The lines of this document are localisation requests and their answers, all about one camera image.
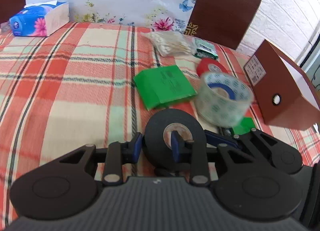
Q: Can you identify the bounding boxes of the bag of cotton swabs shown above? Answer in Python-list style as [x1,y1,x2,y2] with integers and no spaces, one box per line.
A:
[141,31,194,57]

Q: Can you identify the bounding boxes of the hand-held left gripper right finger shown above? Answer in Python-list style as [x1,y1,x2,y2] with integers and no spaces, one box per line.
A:
[171,131,250,187]

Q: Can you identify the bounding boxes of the black tape roll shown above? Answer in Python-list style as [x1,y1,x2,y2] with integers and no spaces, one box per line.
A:
[142,109,208,172]

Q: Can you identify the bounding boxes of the blue tissue pack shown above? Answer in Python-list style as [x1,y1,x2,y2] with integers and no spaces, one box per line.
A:
[9,1,70,37]

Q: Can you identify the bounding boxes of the clear tape roll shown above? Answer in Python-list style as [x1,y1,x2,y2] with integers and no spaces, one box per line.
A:
[195,72,255,128]

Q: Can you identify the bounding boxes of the brown cardboard box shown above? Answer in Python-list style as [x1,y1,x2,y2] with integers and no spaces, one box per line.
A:
[244,39,320,131]

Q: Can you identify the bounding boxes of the small green white packet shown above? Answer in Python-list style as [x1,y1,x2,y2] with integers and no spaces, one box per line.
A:
[192,38,219,61]

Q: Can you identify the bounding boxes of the green paper box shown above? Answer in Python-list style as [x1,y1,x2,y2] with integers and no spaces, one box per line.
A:
[133,65,197,111]

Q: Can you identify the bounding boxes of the small green paper piece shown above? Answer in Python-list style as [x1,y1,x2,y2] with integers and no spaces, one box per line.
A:
[232,117,254,135]

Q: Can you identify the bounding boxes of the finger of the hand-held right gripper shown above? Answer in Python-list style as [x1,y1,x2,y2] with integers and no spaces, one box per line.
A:
[204,128,279,152]

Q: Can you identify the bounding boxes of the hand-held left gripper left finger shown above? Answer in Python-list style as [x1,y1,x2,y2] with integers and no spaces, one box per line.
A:
[59,132,143,188]

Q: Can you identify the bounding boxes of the small clear plastic item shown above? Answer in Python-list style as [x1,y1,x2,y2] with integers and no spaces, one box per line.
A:
[0,21,12,34]

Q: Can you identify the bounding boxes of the red tape roll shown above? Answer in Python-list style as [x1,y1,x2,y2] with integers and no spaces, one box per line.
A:
[196,58,229,78]

